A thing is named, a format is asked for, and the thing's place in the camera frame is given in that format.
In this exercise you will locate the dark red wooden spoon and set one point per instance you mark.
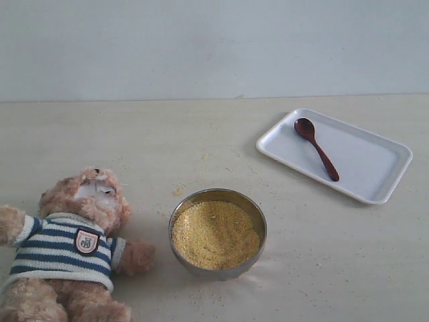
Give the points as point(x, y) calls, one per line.
point(305, 128)

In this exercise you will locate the pink plush teddy bear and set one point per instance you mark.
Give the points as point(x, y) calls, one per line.
point(65, 256)

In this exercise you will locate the stainless steel bowl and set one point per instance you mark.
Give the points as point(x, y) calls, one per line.
point(230, 196)

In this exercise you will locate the yellow millet grains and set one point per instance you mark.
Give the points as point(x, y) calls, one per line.
point(215, 235)

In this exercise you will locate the white rectangular plastic tray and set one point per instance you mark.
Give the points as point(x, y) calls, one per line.
point(369, 166)

